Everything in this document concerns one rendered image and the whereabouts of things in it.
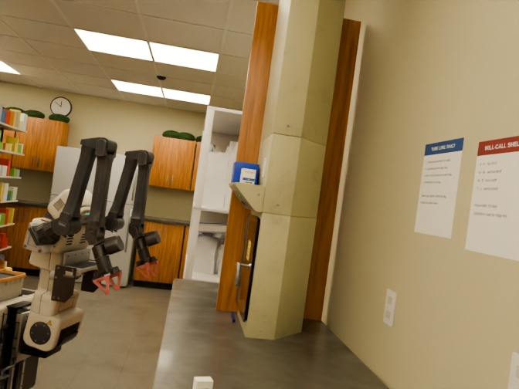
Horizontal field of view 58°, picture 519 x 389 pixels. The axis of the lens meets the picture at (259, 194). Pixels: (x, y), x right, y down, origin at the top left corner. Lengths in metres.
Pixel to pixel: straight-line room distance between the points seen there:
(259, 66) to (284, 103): 0.44
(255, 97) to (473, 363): 1.42
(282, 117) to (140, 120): 5.72
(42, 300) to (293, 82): 1.48
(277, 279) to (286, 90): 0.71
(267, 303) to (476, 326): 0.82
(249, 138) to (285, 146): 0.39
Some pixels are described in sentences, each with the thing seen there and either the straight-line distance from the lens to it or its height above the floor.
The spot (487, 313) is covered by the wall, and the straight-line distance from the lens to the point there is 1.23.
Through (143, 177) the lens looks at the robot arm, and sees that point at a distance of 2.47.
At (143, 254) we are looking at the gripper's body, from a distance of 2.47.
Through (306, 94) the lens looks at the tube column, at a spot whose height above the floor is 1.87.
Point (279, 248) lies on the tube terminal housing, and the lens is 1.79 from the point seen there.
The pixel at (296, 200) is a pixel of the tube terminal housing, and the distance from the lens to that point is 1.81.
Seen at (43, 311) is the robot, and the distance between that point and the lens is 2.40.
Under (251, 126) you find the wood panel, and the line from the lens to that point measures 2.15.
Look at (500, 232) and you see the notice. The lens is 1.21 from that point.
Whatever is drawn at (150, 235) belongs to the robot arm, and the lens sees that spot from 2.46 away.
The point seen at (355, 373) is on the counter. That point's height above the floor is 0.94.
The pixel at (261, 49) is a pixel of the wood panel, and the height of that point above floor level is 2.13.
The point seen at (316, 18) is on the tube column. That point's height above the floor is 2.17.
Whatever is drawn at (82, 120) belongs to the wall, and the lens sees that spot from 7.54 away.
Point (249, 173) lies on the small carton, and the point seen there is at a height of 1.55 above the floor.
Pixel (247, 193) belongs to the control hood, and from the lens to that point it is 1.76.
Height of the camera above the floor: 1.46
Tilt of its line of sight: level
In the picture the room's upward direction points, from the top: 8 degrees clockwise
